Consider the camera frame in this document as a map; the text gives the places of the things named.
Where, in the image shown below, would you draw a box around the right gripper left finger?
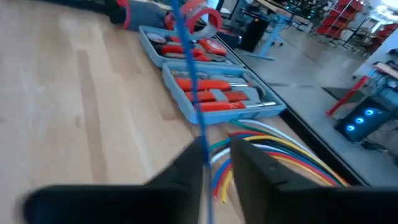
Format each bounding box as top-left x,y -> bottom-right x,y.
23,136 -> 206,224

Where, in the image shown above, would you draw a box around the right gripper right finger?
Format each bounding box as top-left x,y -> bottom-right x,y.
229,138 -> 398,224

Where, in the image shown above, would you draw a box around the blue cord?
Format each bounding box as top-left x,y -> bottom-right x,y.
170,0 -> 215,224

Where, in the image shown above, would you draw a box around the grey open tool case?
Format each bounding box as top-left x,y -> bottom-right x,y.
138,24 -> 287,125

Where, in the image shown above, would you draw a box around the computer tower with blue fans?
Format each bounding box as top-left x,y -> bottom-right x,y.
334,95 -> 398,144

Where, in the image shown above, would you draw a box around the red and grey utility knife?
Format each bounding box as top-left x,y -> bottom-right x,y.
185,89 -> 249,103

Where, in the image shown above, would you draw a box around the red metal bar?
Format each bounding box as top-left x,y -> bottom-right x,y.
325,75 -> 371,116

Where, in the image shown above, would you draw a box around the light blue table stand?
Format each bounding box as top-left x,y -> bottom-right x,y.
244,11 -> 301,62

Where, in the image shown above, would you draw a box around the red tape measure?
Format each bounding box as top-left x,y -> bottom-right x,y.
198,38 -> 228,57

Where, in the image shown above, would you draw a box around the dark bin with red trim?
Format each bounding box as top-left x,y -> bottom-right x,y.
216,29 -> 243,50

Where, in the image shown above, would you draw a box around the red shelving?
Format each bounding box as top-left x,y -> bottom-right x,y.
315,0 -> 398,52

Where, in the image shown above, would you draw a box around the grey pouch with red rim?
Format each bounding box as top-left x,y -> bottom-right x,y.
115,0 -> 170,32

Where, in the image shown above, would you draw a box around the black metal table frame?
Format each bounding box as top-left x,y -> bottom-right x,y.
40,0 -> 369,187

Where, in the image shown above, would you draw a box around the multicoloured wire harness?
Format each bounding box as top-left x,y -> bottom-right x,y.
208,119 -> 349,187
210,146 -> 340,205

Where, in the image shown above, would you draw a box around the red-handled screwdriver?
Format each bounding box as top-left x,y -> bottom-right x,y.
195,100 -> 277,113
175,77 -> 253,93

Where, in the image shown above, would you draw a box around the red-handled pliers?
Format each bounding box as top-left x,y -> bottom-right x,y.
160,43 -> 213,62

